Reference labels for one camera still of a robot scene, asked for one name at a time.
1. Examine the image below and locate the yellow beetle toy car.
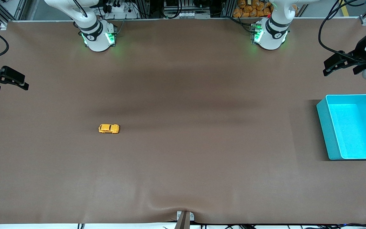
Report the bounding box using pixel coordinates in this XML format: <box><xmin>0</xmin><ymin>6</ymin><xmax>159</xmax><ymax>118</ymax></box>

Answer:
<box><xmin>98</xmin><ymin>124</ymin><xmax>120</xmax><ymax>134</ymax></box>

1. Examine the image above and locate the teal plastic storage bin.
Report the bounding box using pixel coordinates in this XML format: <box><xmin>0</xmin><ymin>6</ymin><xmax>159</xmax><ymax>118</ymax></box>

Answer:
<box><xmin>316</xmin><ymin>94</ymin><xmax>366</xmax><ymax>161</ymax></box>

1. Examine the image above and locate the orange bagged items pile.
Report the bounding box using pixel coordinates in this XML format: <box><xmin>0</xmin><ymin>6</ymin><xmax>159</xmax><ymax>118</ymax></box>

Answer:
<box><xmin>233</xmin><ymin>0</ymin><xmax>298</xmax><ymax>18</ymax></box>

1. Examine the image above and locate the white power strip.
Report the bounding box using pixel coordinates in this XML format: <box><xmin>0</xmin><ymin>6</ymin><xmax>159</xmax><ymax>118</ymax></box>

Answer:
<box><xmin>104</xmin><ymin>0</ymin><xmax>139</xmax><ymax>19</ymax></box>

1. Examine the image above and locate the grey electrical control box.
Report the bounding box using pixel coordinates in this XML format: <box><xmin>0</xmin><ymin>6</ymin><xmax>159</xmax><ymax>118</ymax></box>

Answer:
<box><xmin>163</xmin><ymin>0</ymin><xmax>211</xmax><ymax>19</ymax></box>

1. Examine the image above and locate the brown table mat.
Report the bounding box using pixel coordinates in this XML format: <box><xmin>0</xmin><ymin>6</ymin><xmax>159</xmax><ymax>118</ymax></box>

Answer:
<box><xmin>0</xmin><ymin>18</ymin><xmax>366</xmax><ymax>225</ymax></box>

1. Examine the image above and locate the silver table edge bracket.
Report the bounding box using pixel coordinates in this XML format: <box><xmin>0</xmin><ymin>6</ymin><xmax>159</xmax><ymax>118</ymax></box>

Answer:
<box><xmin>176</xmin><ymin>211</ymin><xmax>195</xmax><ymax>222</ymax></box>

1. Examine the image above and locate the brown camera support bar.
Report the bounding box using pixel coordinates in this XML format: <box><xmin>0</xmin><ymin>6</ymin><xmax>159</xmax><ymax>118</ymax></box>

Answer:
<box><xmin>174</xmin><ymin>212</ymin><xmax>191</xmax><ymax>229</ymax></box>

